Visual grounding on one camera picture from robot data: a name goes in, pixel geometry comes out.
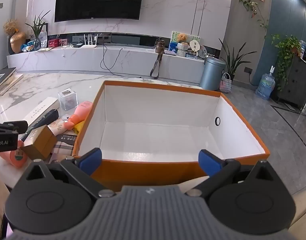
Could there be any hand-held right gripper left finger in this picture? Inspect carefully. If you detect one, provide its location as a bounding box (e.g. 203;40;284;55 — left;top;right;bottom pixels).
24;148;117;200

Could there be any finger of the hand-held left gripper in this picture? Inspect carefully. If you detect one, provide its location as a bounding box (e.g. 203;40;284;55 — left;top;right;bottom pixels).
0;121;28;134

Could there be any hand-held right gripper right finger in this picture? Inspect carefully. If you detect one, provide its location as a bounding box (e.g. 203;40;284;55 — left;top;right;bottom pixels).
185;149;276;200

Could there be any small gold box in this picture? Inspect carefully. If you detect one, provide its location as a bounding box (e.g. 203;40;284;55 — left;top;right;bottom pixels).
22;125;58;160

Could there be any white floral cream tube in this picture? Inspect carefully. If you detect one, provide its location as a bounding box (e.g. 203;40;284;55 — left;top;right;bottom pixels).
46;119;70;134

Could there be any pink squeeze bottle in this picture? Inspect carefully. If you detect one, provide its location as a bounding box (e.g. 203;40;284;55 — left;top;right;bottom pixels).
65;101;94;131

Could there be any large orange cardboard box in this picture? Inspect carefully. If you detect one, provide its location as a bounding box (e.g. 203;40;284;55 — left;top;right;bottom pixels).
72;80;270;193

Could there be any salmon bottle with label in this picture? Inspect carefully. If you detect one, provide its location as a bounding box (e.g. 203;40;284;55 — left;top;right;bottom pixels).
0;140;28;168

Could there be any plaid flat box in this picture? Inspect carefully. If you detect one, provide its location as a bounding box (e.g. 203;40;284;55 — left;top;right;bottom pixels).
49;134;80;164

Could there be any long white box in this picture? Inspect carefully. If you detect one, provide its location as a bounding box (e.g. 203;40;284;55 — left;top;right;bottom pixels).
24;97;60;127

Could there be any yellow packet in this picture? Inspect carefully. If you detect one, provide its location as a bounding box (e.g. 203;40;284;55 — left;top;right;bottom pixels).
73;120;86;134

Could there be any dark hardcover book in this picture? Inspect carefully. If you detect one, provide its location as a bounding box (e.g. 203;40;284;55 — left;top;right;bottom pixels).
0;67;17;88

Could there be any clear acrylic box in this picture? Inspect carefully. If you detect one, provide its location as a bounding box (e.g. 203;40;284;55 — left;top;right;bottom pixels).
58;88;78;111

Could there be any round gold vase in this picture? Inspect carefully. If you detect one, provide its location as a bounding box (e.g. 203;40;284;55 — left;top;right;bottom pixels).
10;32;26;54

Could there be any blue snack packet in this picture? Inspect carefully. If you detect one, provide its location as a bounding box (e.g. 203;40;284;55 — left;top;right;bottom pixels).
21;41;41;53

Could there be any pink woven basket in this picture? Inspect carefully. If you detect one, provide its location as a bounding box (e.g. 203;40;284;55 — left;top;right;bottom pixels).
219;72;232;93

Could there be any dried flower bunch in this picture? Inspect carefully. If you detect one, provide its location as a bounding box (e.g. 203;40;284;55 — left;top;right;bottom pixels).
3;19;20;35

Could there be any grey blue trash can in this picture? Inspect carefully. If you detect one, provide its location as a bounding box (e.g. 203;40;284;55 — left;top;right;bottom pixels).
199;57;227;91

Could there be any green plant in glass vase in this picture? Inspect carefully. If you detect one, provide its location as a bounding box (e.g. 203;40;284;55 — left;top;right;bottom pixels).
25;10;51;50

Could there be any white marble media console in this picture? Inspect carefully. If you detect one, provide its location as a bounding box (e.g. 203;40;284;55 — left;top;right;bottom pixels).
6;32;220;84

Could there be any blue water jug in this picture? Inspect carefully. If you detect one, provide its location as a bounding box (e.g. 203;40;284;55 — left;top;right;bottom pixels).
255;66;276;100

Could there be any tall leaf floor plant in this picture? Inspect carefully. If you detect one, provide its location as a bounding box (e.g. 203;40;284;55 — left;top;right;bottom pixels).
218;38;251;81

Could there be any white router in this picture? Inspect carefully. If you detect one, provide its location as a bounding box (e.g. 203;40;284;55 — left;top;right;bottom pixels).
79;33;98;49

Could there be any white knit pot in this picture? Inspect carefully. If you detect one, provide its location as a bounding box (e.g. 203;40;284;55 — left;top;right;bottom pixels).
177;42;190;57

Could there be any white fan ornament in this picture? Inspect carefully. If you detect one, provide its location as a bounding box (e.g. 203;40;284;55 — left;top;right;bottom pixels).
189;39;201;55

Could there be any dark grey cabinet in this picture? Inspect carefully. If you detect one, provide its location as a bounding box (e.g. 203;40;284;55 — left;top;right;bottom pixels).
277;55;306;111

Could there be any blue green painting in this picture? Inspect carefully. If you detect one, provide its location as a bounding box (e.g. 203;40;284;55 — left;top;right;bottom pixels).
169;31;201;54

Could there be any trailing green pothos plant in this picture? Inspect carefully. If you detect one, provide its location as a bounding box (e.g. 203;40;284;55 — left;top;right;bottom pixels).
270;34;302;92

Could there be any hanging green vine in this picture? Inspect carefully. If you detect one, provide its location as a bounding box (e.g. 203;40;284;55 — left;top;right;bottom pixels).
237;0;269;39

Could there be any black cable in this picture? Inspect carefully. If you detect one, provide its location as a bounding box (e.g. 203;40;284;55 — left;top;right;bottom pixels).
100;42;141;78

